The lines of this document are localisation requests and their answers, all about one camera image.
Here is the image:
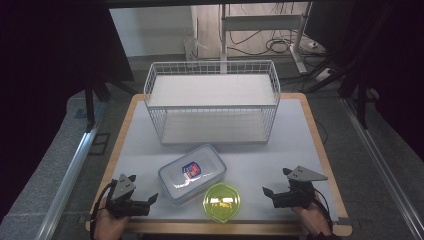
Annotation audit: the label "white power strip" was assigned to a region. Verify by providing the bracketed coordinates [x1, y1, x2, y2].
[314, 68, 333, 83]

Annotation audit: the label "white table mat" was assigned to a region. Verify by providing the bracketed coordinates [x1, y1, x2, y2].
[95, 98, 339, 223]

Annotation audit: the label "person's right hand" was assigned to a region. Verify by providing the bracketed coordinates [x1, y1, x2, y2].
[291, 196, 332, 236]

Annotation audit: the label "person's left hand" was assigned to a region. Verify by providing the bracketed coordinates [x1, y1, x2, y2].
[93, 198, 129, 240]

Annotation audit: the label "person's right sleeve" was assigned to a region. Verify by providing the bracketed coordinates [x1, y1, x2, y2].
[306, 231, 341, 240]

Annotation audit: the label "green plastic bowl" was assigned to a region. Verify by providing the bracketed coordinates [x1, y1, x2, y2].
[202, 182, 242, 224]

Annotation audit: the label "black curtain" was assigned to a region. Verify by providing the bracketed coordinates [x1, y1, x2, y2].
[333, 0, 424, 161]
[0, 0, 134, 218]

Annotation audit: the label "black floor cables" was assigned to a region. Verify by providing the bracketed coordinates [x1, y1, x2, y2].
[229, 29, 324, 56]

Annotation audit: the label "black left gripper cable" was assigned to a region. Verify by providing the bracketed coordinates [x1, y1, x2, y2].
[89, 181, 118, 239]

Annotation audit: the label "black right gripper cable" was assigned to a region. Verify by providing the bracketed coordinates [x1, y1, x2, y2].
[311, 188, 334, 234]

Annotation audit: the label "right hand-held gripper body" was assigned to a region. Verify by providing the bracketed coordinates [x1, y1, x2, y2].
[271, 165, 329, 209]

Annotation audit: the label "aluminium rail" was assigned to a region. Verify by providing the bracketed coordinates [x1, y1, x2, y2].
[341, 98, 424, 239]
[34, 103, 108, 240]

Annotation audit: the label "black stand legs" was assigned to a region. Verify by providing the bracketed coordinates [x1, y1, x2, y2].
[299, 59, 371, 129]
[83, 79, 138, 131]

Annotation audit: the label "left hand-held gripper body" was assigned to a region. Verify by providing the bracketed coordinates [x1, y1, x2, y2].
[105, 173, 151, 219]

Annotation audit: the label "white wall panel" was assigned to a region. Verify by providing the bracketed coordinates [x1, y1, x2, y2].
[109, 6, 198, 58]

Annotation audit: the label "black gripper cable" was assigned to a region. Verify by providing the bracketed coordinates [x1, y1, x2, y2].
[89, 181, 118, 239]
[311, 188, 334, 234]

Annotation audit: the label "white desk frame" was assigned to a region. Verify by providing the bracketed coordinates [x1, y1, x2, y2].
[219, 3, 313, 74]

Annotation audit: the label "white wire rack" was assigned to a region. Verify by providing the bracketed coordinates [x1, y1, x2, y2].
[143, 59, 282, 146]

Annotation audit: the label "clear food container blue lid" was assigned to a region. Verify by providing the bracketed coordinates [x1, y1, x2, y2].
[158, 143, 228, 205]

